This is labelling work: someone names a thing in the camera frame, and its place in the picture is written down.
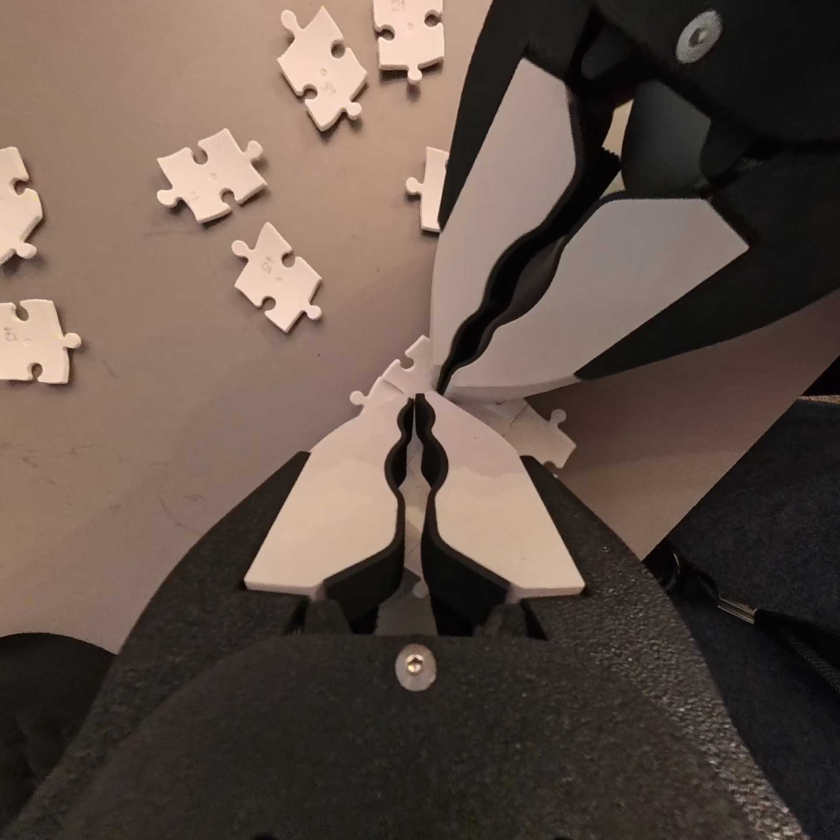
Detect assembled white puzzle section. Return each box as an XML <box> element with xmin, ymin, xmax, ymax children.
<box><xmin>350</xmin><ymin>335</ymin><xmax>577</xmax><ymax>634</ymax></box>

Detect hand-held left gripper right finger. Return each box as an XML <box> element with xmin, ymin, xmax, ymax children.
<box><xmin>415</xmin><ymin>392</ymin><xmax>586</xmax><ymax>601</ymax></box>

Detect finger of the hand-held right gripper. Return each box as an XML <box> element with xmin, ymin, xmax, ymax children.
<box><xmin>446</xmin><ymin>192</ymin><xmax>750</xmax><ymax>398</ymax></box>
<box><xmin>430</xmin><ymin>59</ymin><xmax>585</xmax><ymax>389</ymax></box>

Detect scattered loose puzzle pieces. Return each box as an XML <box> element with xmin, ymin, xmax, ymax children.
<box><xmin>0</xmin><ymin>0</ymin><xmax>452</xmax><ymax>385</ymax></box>

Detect black badge reel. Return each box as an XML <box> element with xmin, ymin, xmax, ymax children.
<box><xmin>656</xmin><ymin>551</ymin><xmax>765</xmax><ymax>624</ymax></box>

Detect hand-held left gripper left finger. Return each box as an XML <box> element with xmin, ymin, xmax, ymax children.
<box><xmin>244</xmin><ymin>394</ymin><xmax>416</xmax><ymax>601</ymax></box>

